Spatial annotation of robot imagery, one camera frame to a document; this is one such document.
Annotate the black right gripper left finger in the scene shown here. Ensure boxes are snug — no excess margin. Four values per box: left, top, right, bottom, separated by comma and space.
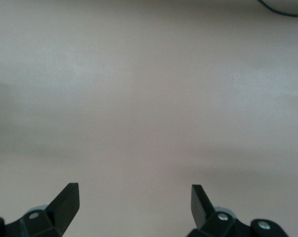
0, 182, 80, 237

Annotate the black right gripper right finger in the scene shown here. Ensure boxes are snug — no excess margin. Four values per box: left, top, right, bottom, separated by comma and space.
187, 184, 289, 237

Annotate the black arched cable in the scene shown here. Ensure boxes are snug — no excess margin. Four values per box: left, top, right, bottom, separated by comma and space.
256, 0, 298, 18

